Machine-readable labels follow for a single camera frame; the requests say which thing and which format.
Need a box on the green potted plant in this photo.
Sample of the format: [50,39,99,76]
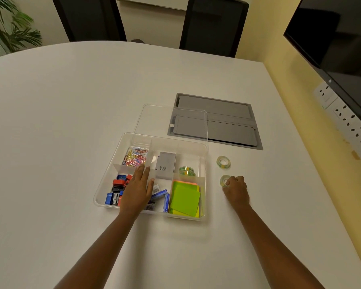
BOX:
[0,0,43,55]

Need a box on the black wall monitor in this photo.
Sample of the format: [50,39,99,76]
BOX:
[283,0,361,133]

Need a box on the person's right hand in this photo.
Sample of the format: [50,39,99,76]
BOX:
[222,176,251,212]

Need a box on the person's right forearm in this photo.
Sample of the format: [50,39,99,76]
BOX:
[234,204,326,289]

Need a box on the yellow sticky note pad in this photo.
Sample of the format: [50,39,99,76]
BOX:
[171,185,201,219]

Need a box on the clear plastic organizer tray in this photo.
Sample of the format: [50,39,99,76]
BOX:
[93,132,207,222]

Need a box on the white power socket strip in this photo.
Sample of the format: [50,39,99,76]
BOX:
[330,97,361,165]

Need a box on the clear plastic lid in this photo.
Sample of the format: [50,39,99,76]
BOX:
[134,103,209,151]

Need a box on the person's left hand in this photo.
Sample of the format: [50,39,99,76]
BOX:
[119,164,155,215]

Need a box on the green sticky note pad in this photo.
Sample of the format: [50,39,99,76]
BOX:
[170,181,201,217]

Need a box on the pile of coloured paper clips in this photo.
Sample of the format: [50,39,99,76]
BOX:
[122,146,148,168]

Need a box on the grey rectangular box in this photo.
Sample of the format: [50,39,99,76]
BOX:
[155,152,177,180]

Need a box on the grey table cable hatch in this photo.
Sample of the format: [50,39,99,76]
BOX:
[167,93,264,151]

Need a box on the pile of coloured sharpeners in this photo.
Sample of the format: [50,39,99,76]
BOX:
[104,173,134,206]

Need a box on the white wall socket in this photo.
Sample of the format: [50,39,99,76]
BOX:
[312,82,339,109]

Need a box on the black office chair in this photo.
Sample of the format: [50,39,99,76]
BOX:
[179,0,250,58]
[51,0,127,43]

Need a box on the person's left forearm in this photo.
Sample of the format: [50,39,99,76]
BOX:
[53,209,139,289]

